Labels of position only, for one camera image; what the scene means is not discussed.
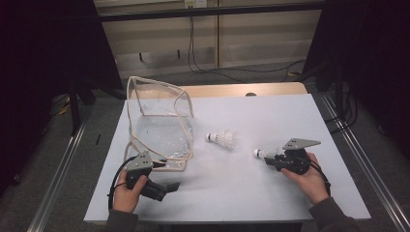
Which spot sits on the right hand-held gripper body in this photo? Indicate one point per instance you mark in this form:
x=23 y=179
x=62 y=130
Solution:
x=295 y=161

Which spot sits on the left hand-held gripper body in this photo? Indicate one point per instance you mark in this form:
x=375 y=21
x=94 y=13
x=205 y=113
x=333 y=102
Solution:
x=139 y=161

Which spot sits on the white feather shuttlecock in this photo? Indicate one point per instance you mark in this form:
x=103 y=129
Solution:
x=267 y=152
x=232 y=141
x=214 y=138

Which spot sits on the clear plastic bag beige trim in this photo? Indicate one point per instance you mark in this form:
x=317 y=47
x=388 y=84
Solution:
x=161 y=135

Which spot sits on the person's right hand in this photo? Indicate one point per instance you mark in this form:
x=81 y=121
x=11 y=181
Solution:
x=311 y=185

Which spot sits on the person's left hand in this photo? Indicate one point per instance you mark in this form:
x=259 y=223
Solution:
x=125 y=199

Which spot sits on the small black floor piece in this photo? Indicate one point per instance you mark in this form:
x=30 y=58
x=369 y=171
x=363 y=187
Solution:
x=98 y=139

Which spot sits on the white table sheet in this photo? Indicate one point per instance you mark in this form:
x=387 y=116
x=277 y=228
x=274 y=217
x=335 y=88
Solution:
x=225 y=193

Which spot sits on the dark round table grommet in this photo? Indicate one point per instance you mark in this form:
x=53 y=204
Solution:
x=250 y=94

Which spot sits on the black metal stand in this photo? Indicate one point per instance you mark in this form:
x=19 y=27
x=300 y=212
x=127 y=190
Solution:
x=75 y=109
x=339 y=87

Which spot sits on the black horizontal bar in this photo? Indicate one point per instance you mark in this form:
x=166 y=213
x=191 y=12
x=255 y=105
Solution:
x=209 y=11

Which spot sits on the aluminium floor rail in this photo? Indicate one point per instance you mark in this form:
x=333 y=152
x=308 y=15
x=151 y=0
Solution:
x=54 y=180
x=370 y=174

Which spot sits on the white wall socket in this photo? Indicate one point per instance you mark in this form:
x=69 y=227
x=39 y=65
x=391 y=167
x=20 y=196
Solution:
x=195 y=3

